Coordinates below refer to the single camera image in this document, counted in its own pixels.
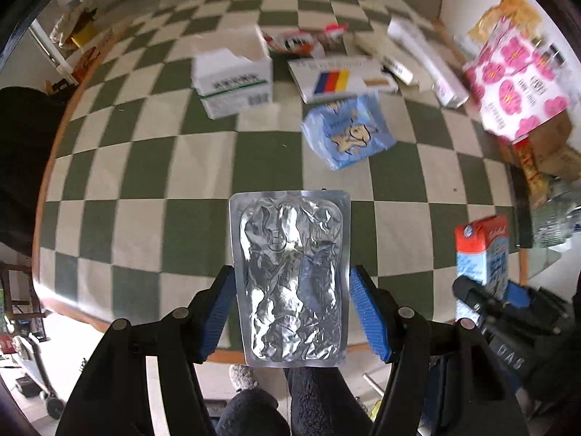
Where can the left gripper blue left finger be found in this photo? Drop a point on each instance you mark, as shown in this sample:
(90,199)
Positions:
(216,301)

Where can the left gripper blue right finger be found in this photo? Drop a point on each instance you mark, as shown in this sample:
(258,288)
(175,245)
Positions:
(366,298)

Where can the red blue milk carton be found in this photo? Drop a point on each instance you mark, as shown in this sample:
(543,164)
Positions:
(482,250)

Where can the silver foil blister pack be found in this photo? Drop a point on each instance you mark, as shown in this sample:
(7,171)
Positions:
(291,258)

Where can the long white toothpaste box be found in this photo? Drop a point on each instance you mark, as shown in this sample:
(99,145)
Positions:
(449,91)

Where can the grey fuzzy left slipper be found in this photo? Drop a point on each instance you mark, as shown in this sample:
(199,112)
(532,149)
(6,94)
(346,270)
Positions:
(242,378)

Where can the brown cardboard box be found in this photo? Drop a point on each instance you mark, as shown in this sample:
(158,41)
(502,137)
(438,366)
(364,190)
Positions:
(547,145)

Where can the light blue snack bag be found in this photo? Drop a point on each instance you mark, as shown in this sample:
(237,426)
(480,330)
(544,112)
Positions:
(346,131)

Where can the green white checkered tablecloth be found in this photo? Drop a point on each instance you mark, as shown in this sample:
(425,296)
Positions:
(134,216)

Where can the white box with coloured stripes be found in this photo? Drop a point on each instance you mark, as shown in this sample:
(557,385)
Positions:
(334,78)

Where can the white green medicine box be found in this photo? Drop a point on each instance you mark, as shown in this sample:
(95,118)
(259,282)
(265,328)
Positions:
(231,70)

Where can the flat cream box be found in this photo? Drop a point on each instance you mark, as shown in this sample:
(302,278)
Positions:
(388,54)

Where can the pink flower white box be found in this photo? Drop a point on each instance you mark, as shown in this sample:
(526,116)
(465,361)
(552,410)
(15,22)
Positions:
(513,85)

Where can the red white snack wrapper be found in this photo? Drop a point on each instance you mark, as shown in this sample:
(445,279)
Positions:
(314,44)

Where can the yellow snack bag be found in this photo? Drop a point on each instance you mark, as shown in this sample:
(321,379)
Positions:
(520,13)

